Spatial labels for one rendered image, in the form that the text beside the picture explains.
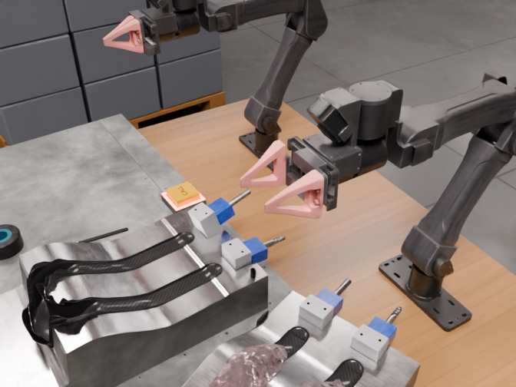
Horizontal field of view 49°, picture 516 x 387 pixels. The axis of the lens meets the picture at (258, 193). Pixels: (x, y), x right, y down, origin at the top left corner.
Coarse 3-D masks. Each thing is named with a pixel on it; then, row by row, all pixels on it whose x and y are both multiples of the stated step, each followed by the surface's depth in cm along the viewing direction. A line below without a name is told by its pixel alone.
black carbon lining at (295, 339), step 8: (296, 328) 99; (288, 336) 98; (296, 336) 98; (304, 336) 97; (280, 344) 96; (288, 344) 96; (296, 344) 96; (304, 344) 96; (288, 352) 95; (352, 360) 93; (336, 368) 92; (344, 368) 92; (352, 368) 92; (360, 368) 92; (336, 376) 91; (344, 376) 91; (352, 376) 91; (360, 376) 91; (344, 384) 90; (352, 384) 90
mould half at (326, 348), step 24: (288, 312) 101; (240, 336) 95; (264, 336) 97; (312, 336) 97; (336, 336) 97; (216, 360) 88; (288, 360) 92; (312, 360) 93; (336, 360) 93; (360, 360) 93; (384, 360) 93; (408, 360) 93; (192, 384) 86; (288, 384) 85; (360, 384) 90; (384, 384) 90; (408, 384) 91
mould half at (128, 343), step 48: (144, 240) 112; (96, 288) 97; (144, 288) 102; (240, 288) 101; (0, 336) 96; (96, 336) 87; (144, 336) 93; (192, 336) 100; (0, 384) 89; (48, 384) 89; (96, 384) 92
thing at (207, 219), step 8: (248, 192) 116; (216, 200) 115; (224, 200) 115; (232, 200) 115; (200, 208) 113; (208, 208) 112; (216, 208) 113; (224, 208) 113; (232, 208) 113; (192, 216) 112; (200, 216) 111; (208, 216) 110; (216, 216) 111; (224, 216) 113; (232, 216) 114; (200, 224) 110; (208, 224) 111; (216, 224) 112; (200, 232) 114; (208, 232) 112; (216, 232) 113
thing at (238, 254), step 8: (232, 240) 108; (248, 240) 110; (256, 240) 110; (272, 240) 111; (280, 240) 112; (224, 248) 106; (232, 248) 106; (240, 248) 106; (248, 248) 108; (256, 248) 108; (264, 248) 108; (224, 256) 108; (232, 256) 104; (240, 256) 104; (248, 256) 105; (256, 256) 107; (264, 256) 109; (232, 264) 106; (240, 264) 105; (248, 264) 106
